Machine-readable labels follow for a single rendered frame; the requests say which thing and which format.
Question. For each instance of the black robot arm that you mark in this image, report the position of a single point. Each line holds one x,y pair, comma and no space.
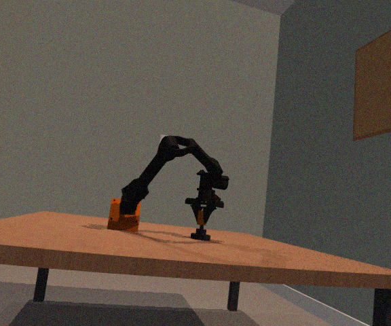
168,149

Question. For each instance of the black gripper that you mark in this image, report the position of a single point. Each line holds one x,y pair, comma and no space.
204,197

